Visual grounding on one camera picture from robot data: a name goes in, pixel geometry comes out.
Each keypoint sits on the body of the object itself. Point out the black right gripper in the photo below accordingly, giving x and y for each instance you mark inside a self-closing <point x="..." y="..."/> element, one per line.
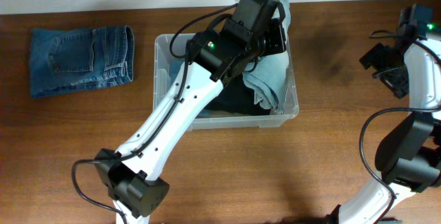
<point x="372" y="58"/>

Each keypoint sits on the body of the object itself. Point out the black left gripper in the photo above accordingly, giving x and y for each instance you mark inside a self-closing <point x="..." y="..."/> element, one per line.
<point x="275" y="42"/>

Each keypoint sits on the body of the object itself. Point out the light blue jeans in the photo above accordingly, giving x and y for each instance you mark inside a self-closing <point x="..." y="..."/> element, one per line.
<point x="268" y="81"/>

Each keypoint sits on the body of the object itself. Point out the clear plastic storage bin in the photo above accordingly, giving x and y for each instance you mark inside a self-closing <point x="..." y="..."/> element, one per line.
<point x="164" y="77"/>

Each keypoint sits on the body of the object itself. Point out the black cloth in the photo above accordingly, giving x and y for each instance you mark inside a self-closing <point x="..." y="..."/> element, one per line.
<point x="237" y="98"/>

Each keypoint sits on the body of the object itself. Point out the teal blue cloth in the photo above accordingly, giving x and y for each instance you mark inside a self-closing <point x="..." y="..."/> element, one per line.
<point x="174" y="69"/>

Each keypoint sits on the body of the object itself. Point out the dark blue jeans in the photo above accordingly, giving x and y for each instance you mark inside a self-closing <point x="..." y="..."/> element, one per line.
<point x="67" y="61"/>

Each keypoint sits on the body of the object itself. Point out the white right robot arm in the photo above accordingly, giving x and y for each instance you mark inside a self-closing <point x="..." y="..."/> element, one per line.
<point x="404" y="166"/>

